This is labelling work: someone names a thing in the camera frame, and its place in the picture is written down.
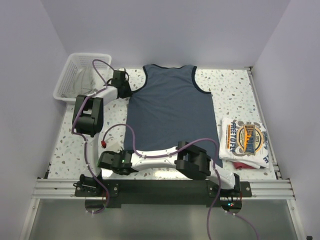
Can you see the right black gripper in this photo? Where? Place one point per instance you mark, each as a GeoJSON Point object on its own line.
{"type": "Point", "coordinates": [119, 153]}

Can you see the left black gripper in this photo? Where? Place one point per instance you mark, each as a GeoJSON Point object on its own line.
{"type": "Point", "coordinates": [129, 92]}

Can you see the blue tank top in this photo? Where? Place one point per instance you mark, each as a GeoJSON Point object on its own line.
{"type": "Point", "coordinates": [170, 107]}

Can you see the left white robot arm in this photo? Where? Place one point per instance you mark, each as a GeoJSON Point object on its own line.
{"type": "Point", "coordinates": [88, 116]}

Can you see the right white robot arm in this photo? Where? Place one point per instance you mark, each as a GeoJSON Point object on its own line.
{"type": "Point", "coordinates": [187, 158]}

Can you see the grey garment in basket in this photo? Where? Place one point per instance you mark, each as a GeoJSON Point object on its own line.
{"type": "Point", "coordinates": [84, 84]}

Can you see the white plastic laundry basket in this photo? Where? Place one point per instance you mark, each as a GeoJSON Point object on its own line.
{"type": "Point", "coordinates": [76, 62]}

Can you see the folded red shirt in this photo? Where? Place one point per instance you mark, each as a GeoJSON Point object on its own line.
{"type": "Point", "coordinates": [240, 166]}

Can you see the folded white printed shirt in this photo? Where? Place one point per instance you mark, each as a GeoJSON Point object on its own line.
{"type": "Point", "coordinates": [244, 142]}

